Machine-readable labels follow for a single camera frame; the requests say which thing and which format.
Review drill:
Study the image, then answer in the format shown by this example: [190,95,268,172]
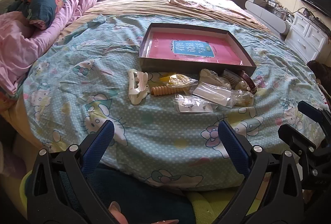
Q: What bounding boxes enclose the dark red leather watch strap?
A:
[237,69,258,95]

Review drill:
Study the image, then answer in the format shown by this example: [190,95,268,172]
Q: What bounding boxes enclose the white card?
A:
[189,82,235,108]

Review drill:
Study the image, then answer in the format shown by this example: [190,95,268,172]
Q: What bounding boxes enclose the earring card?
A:
[173,94,218,113]

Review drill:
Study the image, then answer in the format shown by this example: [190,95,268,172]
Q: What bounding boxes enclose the cream white hair claw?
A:
[127,68,150,105]

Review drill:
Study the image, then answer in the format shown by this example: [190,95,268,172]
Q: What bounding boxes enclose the beige item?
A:
[199,69,232,90]

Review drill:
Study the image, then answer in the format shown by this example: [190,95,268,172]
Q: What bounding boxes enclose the yellow rings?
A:
[159,72,199,89]

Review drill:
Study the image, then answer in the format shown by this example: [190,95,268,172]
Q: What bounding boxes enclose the pearl hair clip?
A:
[232,81,254,106]

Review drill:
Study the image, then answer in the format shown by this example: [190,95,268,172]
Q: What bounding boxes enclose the Hello Kitty teal bed sheet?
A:
[22,15,327,190]

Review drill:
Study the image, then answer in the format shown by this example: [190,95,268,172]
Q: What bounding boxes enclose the white drawer cabinet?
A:
[285,12,330,64]

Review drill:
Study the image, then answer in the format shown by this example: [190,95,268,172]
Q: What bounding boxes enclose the white grey dressing table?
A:
[233,0,289,41]

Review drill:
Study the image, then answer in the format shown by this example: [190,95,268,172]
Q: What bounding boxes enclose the dark shallow cardboard box tray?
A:
[139,23,256,76]

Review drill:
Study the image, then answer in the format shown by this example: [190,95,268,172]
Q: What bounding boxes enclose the pink quilt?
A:
[1,0,97,98]

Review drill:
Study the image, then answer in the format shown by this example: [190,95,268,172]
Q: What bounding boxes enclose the pink floral thin blanket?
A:
[168,0,258,23]

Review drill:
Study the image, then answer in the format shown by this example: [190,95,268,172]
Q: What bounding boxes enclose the tan brown blanket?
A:
[57,0,271,39]

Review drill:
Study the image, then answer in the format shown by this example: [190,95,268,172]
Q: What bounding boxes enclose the dark teal floral pillow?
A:
[5,0,65,30]

